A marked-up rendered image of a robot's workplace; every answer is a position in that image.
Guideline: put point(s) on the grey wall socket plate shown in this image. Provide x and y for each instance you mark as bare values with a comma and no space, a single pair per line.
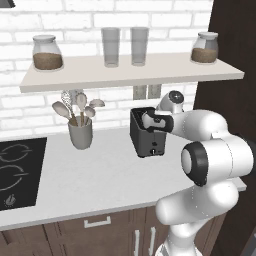
139,92
154,91

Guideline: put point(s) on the glass jar with brown grains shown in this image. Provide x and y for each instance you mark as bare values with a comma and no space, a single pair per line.
47,60
204,55

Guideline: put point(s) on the grey utensil pot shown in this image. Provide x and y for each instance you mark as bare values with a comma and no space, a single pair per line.
80,136

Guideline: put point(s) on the wooden spoon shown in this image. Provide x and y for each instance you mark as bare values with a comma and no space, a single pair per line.
97,103
89,112
81,100
60,109

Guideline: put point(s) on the pale wall shelf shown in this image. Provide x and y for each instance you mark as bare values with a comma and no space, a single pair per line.
133,75

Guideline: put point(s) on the dark extractor hood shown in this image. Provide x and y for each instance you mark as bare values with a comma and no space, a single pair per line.
6,2

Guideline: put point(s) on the dark brown tall cabinet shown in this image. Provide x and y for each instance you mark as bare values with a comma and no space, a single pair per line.
233,66

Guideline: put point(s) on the black hob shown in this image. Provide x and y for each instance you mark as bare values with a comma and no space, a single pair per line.
20,173

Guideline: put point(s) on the wooden slotted spatula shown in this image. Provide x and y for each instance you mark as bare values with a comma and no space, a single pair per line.
67,98

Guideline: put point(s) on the dark grey toaster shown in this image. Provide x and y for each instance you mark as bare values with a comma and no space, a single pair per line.
143,141

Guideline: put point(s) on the black toaster lever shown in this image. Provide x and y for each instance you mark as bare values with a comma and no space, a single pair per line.
154,144

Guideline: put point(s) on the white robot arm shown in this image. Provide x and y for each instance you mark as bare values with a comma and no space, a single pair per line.
213,160

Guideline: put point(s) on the brown cupboard door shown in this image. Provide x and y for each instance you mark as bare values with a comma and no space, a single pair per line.
141,226
159,236

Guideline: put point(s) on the brown drawer front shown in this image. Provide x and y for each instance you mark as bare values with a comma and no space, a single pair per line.
100,240

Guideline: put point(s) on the brown cupboard front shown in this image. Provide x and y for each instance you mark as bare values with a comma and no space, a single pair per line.
23,241

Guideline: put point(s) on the clear drinking glass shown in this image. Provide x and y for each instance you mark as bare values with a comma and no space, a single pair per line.
139,46
110,46

